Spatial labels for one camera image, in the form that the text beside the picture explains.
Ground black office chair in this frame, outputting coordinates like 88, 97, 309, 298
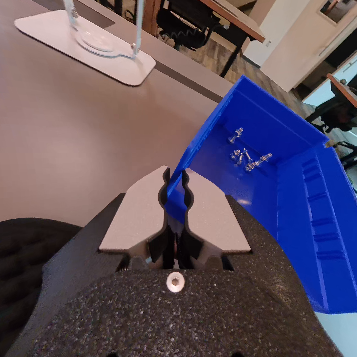
156, 0, 221, 52

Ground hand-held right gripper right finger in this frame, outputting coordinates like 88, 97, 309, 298
182, 169, 251, 263

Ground sign on white stand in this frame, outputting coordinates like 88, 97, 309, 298
14, 0, 157, 87

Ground blue plastic box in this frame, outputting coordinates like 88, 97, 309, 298
165, 75, 357, 314

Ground wooden office desk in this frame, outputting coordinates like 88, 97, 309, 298
198, 0, 266, 78

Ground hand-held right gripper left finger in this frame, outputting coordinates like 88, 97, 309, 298
99, 166, 170, 263

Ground cluster of assembled silver bolts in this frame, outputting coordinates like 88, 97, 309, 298
226, 127, 274, 172

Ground black mesh cushion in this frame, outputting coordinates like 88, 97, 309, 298
0, 218, 84, 349

